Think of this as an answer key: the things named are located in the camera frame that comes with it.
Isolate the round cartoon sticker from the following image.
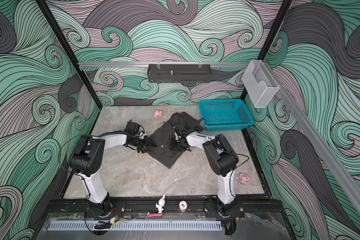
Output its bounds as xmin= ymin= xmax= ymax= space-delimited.
xmin=238 ymin=173 xmax=250 ymax=186

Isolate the teal plastic basket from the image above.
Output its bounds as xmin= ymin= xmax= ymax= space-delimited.
xmin=199 ymin=99 xmax=254 ymax=132

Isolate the aluminium back rail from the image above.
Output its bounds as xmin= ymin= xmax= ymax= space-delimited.
xmin=78 ymin=61 xmax=249 ymax=69

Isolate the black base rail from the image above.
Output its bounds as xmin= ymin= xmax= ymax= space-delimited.
xmin=46 ymin=195 xmax=285 ymax=219

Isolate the white rabbit figurine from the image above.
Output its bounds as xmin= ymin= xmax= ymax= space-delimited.
xmin=156 ymin=194 xmax=166 ymax=214

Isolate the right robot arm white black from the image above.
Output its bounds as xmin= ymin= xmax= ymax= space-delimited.
xmin=171 ymin=132 xmax=239 ymax=216

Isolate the pink flat base piece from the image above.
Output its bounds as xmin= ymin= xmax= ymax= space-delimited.
xmin=147 ymin=213 xmax=163 ymax=219

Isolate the clear acrylic wall holder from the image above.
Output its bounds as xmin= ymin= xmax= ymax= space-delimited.
xmin=242 ymin=60 xmax=280 ymax=108

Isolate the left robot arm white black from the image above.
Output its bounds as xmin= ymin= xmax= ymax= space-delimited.
xmin=68 ymin=121 xmax=157 ymax=216

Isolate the pink toy figure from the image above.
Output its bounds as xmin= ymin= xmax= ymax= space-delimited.
xmin=154 ymin=110 xmax=162 ymax=118

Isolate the aluminium right rail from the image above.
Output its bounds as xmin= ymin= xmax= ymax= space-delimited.
xmin=261 ymin=62 xmax=360 ymax=216

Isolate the white slotted cable duct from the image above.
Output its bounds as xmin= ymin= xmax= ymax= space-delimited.
xmin=47 ymin=220 xmax=223 ymax=232

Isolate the aluminium rail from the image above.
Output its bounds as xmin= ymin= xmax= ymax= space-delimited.
xmin=261 ymin=62 xmax=360 ymax=216
xmin=78 ymin=61 xmax=249 ymax=69

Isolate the black perforated wall tray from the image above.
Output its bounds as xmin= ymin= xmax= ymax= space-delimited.
xmin=147 ymin=64 xmax=212 ymax=86

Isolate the dark pinstriped long sleeve shirt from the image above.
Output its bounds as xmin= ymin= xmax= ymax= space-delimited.
xmin=148 ymin=112 xmax=203 ymax=169

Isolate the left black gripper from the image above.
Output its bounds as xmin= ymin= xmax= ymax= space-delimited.
xmin=130 ymin=135 xmax=157 ymax=154

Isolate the small white patterned jar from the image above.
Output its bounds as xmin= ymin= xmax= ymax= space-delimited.
xmin=179 ymin=201 xmax=188 ymax=213

